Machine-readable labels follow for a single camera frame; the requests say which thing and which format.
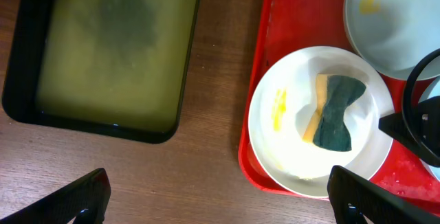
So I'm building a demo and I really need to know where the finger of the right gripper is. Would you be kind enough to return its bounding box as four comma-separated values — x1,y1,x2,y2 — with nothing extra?
379,96,439,167

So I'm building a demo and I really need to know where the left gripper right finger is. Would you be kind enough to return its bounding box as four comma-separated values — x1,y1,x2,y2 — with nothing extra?
327,166,439,224

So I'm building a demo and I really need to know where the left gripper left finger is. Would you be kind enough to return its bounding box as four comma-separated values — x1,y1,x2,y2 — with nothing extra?
1,168,111,224

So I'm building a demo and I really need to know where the green and yellow sponge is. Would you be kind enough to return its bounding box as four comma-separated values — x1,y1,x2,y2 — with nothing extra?
302,74,366,152

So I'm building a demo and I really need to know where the mint green plate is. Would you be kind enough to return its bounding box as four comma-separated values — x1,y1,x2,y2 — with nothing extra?
344,0,439,80

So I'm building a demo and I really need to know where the white plate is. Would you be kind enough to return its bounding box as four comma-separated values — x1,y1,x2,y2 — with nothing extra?
247,46,394,199

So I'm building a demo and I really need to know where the black tray with green liquid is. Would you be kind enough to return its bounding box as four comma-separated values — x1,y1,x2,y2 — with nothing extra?
2,0,199,144

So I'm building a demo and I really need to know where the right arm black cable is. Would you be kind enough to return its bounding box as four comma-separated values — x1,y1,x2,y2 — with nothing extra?
401,47,440,165

